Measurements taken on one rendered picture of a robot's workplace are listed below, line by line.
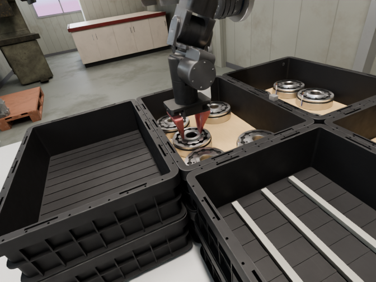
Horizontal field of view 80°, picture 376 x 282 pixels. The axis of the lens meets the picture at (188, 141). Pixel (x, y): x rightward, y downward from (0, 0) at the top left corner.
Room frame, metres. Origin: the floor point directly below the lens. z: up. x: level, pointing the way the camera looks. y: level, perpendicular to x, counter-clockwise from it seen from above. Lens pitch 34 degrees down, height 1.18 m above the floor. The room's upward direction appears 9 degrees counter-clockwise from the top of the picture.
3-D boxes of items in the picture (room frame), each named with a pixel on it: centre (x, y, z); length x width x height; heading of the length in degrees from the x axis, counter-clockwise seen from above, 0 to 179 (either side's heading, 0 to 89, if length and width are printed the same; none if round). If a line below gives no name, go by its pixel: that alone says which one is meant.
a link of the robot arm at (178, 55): (0.50, -0.01, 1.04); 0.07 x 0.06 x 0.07; 20
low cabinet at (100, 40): (6.60, 1.40, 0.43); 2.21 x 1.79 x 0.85; 110
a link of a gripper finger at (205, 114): (0.50, -0.02, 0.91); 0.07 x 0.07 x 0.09; 18
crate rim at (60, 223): (0.42, 0.22, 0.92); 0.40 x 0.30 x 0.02; 18
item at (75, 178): (0.42, 0.22, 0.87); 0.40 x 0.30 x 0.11; 18
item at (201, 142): (0.50, -0.01, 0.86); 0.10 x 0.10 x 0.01
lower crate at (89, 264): (0.42, 0.22, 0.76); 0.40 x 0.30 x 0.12; 18
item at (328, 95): (0.63, -0.42, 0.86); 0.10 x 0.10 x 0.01
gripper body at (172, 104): (0.50, -0.01, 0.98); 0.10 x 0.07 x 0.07; 108
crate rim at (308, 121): (0.52, -0.06, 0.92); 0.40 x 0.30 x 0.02; 18
